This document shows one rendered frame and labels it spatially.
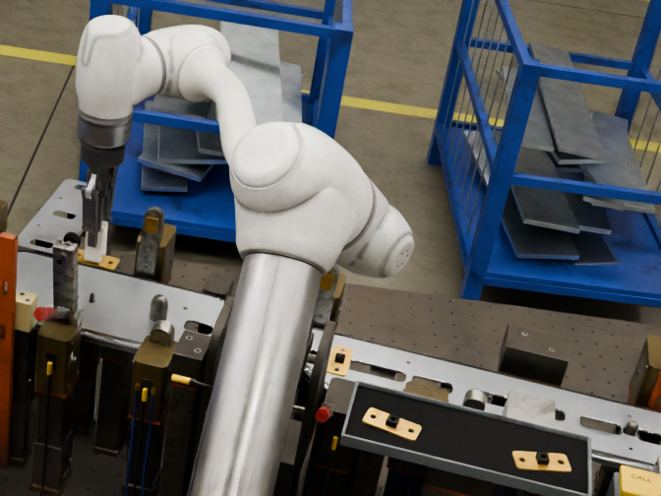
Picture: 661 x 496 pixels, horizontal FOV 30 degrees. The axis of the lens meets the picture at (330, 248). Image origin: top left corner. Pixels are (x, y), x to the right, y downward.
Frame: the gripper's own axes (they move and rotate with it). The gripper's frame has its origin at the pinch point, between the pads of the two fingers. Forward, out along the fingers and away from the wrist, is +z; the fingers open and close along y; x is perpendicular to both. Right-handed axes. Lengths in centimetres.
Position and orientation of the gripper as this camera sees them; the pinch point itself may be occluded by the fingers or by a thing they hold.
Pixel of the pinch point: (95, 240)
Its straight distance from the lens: 222.6
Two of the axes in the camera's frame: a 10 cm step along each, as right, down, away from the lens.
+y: 1.8, -4.9, 8.6
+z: -1.6, 8.4, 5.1
